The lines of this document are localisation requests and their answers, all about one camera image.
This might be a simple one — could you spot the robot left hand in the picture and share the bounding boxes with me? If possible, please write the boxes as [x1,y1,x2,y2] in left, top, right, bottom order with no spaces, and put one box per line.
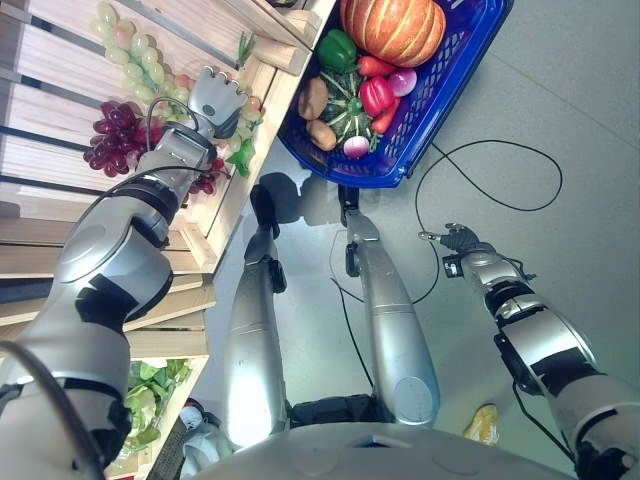
[187,66,250,141]

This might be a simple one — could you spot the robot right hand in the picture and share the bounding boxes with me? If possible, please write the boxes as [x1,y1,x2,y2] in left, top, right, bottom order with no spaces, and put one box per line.
[434,222,494,254]

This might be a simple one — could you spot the green grape bunch with leaf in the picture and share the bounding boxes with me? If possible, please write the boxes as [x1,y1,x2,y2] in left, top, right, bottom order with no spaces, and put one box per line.
[159,73,266,179]

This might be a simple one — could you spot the blue plastic shopping basket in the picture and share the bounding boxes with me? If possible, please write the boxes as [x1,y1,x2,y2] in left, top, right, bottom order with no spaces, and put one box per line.
[277,0,516,190]

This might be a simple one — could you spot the green herb sprig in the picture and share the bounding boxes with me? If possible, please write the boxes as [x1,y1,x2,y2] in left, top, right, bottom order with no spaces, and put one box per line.
[235,31,257,70]

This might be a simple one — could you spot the small purple grape bunch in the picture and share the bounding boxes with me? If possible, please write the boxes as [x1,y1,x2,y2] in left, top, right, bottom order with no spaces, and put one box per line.
[187,158,232,197]

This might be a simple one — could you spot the long green grape bunch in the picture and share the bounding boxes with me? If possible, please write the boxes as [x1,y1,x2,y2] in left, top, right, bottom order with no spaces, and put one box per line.
[89,1,167,104]

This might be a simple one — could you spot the large brown potato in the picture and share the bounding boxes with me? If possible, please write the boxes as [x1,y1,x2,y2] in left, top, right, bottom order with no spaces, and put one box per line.
[298,76,330,122]

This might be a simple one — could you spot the wooden crate with grapes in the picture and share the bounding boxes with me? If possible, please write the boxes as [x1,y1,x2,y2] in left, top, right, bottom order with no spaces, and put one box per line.
[0,0,337,276]

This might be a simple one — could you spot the large purple grape bunch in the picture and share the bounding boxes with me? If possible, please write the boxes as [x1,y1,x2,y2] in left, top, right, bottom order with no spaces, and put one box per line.
[82,99,166,179]

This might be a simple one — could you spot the small brown potato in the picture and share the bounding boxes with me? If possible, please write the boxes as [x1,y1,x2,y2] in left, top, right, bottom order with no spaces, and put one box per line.
[305,118,338,152]

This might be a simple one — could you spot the green striped squash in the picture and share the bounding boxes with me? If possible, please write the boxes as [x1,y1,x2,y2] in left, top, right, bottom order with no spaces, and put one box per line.
[318,69,377,140]

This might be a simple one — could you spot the green bell pepper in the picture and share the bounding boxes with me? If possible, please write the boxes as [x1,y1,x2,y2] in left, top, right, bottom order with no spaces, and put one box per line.
[316,28,359,72]

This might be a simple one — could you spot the long red chili pepper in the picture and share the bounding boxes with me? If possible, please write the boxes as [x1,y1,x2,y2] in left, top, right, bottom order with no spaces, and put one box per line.
[370,97,403,136]

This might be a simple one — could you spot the red bell pepper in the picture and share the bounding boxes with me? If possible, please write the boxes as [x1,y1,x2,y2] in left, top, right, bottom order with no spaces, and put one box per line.
[358,75,397,118]

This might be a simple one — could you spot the short red chili pepper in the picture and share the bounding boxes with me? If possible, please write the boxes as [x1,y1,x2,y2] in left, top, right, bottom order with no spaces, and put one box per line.
[356,55,399,79]

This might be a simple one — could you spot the purple onion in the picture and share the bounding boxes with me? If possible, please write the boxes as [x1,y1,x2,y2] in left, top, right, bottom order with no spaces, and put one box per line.
[387,68,419,98]

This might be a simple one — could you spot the yellow item on floor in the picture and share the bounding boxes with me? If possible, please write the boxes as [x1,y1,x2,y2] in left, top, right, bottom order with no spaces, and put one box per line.
[461,403,501,447]

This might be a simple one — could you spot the orange pumpkin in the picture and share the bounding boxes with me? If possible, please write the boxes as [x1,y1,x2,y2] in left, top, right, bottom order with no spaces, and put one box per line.
[339,0,447,69]

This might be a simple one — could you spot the wooden slatted shelf crate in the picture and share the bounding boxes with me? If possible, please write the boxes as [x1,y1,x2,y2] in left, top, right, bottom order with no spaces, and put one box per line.
[0,199,219,359]

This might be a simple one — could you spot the black robot waist block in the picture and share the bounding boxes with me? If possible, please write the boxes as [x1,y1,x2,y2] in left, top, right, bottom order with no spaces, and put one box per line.
[288,393,397,429]

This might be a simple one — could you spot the silver robot left leg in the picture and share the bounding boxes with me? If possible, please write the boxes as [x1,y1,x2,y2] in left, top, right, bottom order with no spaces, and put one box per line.
[221,183,292,451]

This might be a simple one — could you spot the silver robot torso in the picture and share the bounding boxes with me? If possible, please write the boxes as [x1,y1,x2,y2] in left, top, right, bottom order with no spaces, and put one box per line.
[189,421,577,480]

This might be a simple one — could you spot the green lettuce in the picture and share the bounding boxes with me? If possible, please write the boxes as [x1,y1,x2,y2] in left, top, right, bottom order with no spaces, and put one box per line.
[107,358,194,464]

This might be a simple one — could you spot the wooden crate with lettuce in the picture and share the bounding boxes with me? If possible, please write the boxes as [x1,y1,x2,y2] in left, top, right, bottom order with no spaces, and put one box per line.
[102,327,211,480]

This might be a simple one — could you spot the grey and red object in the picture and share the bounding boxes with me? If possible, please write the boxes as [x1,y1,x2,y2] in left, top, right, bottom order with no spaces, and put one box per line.
[178,397,236,480]

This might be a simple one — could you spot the thin black floor cable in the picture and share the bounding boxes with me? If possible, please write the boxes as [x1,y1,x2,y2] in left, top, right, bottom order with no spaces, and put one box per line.
[413,139,564,307]

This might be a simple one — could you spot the black cable between legs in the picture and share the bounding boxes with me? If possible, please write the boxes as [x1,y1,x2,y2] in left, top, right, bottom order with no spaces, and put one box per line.
[328,229,377,399]

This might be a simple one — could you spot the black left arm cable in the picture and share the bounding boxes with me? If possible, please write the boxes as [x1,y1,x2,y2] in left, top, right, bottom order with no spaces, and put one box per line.
[0,339,107,480]

